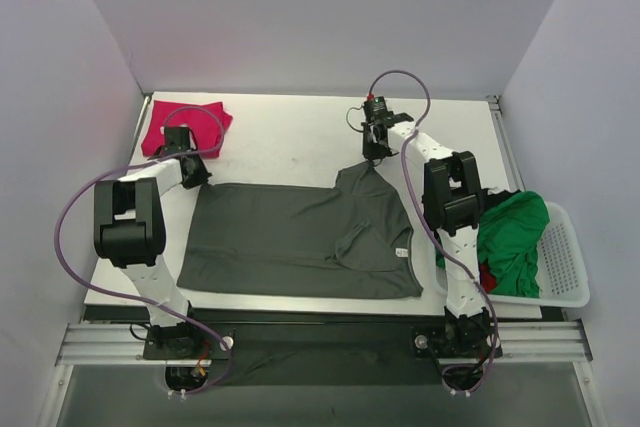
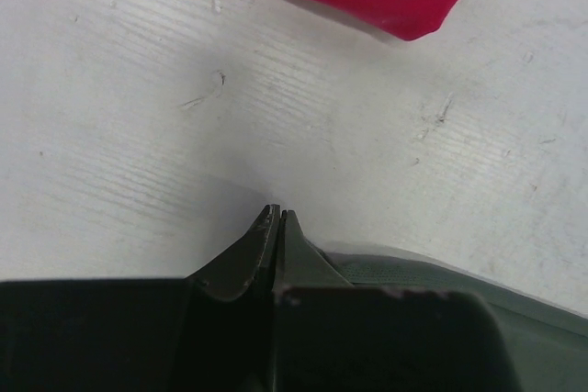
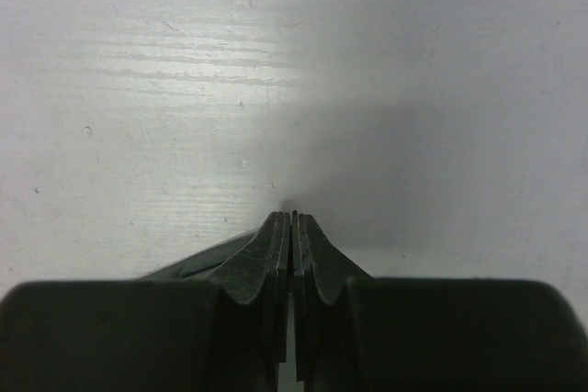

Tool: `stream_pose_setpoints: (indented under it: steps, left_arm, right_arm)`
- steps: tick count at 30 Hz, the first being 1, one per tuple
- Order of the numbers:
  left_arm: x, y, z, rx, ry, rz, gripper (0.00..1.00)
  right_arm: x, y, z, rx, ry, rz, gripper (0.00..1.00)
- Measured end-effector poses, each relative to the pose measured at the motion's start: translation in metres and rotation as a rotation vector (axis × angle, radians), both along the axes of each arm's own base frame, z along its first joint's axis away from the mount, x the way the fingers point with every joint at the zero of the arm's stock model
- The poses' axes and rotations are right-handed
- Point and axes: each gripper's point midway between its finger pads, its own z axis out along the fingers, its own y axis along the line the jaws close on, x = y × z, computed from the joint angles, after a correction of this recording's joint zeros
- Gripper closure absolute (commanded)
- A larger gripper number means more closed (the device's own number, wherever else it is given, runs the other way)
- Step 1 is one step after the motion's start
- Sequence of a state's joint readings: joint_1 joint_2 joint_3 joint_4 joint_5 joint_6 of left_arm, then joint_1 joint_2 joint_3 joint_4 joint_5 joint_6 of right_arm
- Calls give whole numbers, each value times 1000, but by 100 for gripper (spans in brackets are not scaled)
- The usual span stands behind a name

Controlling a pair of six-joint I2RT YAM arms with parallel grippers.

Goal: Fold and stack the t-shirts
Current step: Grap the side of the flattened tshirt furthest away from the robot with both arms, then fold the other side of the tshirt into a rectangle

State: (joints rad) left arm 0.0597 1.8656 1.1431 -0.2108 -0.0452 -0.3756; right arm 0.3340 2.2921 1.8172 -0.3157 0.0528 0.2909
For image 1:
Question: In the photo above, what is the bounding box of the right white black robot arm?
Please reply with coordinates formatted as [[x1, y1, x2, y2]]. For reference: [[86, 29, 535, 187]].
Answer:
[[361, 94, 489, 318]]

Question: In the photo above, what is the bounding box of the green t shirt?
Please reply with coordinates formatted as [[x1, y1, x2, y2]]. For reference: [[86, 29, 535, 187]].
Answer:
[[436, 191, 550, 299]]

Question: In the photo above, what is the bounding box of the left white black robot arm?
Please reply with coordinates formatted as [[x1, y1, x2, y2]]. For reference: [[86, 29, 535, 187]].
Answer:
[[94, 126, 211, 359]]

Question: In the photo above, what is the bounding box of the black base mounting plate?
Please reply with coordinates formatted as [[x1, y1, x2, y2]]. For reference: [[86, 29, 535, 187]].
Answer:
[[143, 310, 502, 392]]

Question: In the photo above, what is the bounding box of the folded red t shirt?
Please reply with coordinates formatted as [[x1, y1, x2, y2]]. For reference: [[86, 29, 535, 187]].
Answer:
[[141, 100, 233, 159]]

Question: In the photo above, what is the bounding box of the white perforated plastic basket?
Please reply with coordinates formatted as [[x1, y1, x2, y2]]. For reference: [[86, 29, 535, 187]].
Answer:
[[429, 200, 592, 311]]

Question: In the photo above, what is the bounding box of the grey t shirt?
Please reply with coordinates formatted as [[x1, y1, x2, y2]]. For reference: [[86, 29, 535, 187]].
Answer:
[[178, 163, 422, 300]]

